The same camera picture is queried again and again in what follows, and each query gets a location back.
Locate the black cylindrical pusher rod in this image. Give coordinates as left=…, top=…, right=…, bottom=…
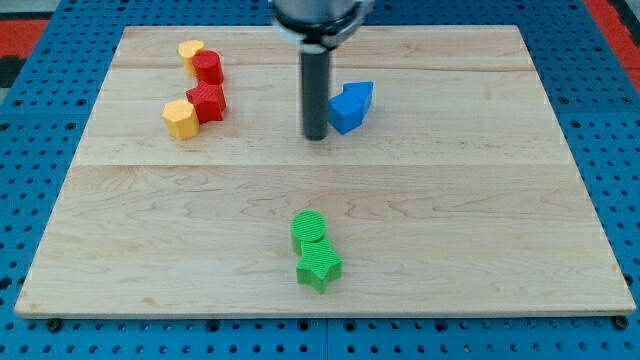
left=300, top=50, right=331, bottom=141

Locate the red star block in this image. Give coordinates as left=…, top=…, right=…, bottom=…
left=186, top=81, right=226, bottom=125

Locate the green star block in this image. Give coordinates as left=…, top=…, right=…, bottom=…
left=296, top=238, right=343, bottom=294

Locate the blue triangle block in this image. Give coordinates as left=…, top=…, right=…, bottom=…
left=343, top=81, right=374, bottom=115

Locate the blue cube block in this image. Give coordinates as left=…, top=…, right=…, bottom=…
left=329, top=92, right=364, bottom=135

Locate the red cylinder block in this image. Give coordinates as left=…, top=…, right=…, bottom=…
left=192, top=50, right=224, bottom=85

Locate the yellow heart block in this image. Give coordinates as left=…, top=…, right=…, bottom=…
left=177, top=39, right=205, bottom=77

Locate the wooden board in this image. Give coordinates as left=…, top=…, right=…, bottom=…
left=15, top=25, right=636, bottom=319

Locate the yellow hexagon block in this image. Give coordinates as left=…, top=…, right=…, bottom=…
left=162, top=99, right=199, bottom=140

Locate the green cylinder block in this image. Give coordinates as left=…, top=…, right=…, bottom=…
left=290, top=210, right=327, bottom=255

